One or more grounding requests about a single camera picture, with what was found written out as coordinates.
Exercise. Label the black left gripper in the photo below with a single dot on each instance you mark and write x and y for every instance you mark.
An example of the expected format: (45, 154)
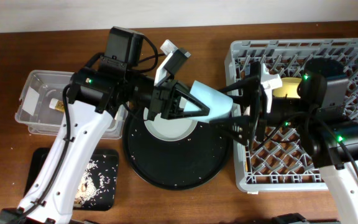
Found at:
(167, 101)

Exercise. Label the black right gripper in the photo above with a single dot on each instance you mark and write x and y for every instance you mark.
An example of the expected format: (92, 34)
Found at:
(250, 123)

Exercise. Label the light blue cup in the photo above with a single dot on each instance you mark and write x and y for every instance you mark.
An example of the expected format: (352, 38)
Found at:
(219, 104)

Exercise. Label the grey round plate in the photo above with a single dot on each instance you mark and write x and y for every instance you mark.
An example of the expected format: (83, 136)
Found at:
(170, 130)

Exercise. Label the yellow bowl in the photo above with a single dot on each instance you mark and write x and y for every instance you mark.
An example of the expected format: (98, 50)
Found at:
(289, 88)

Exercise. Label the food scraps pile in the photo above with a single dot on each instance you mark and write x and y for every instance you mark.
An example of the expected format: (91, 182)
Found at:
(90, 183)

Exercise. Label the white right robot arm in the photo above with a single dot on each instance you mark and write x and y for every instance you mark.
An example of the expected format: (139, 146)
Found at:
(317, 114)

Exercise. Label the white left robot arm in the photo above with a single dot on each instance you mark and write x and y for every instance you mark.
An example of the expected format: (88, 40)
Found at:
(109, 80)

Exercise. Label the grey dishwasher rack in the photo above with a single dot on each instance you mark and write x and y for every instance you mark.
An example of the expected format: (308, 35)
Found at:
(282, 165)

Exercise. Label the clear plastic waste bin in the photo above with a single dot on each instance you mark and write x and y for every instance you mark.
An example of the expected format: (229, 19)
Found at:
(49, 84)

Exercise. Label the round black tray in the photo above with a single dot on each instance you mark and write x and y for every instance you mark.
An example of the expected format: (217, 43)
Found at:
(177, 165)

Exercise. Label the black rectangular tray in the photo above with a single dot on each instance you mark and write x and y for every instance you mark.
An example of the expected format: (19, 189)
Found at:
(104, 180)

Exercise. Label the gold snack wrapper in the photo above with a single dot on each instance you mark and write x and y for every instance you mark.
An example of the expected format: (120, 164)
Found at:
(57, 105)

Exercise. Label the white label on bin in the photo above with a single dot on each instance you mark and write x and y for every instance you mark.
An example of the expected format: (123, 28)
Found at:
(30, 101)

